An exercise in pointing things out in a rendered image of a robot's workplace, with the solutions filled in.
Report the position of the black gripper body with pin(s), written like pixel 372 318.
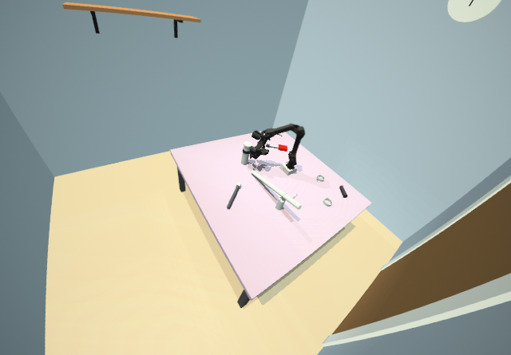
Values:
pixel 257 147

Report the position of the black cylinder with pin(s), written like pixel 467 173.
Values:
pixel 343 191

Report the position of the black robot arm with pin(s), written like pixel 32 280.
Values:
pixel 270 132

